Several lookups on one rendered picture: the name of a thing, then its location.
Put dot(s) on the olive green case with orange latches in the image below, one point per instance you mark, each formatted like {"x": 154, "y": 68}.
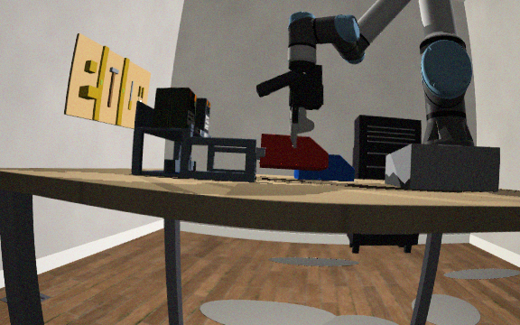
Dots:
{"x": 174, "y": 108}

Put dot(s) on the grey metal shelf rack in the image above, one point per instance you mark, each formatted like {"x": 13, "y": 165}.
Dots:
{"x": 182, "y": 163}

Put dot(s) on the dark grey case with orange latches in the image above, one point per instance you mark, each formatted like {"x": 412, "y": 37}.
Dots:
{"x": 202, "y": 114}

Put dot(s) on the blue bin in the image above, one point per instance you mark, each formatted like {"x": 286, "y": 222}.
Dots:
{"x": 339, "y": 170}

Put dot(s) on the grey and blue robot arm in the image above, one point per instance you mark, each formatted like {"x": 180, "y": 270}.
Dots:
{"x": 445, "y": 65}

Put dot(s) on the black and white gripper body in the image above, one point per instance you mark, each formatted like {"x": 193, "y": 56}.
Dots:
{"x": 310, "y": 88}

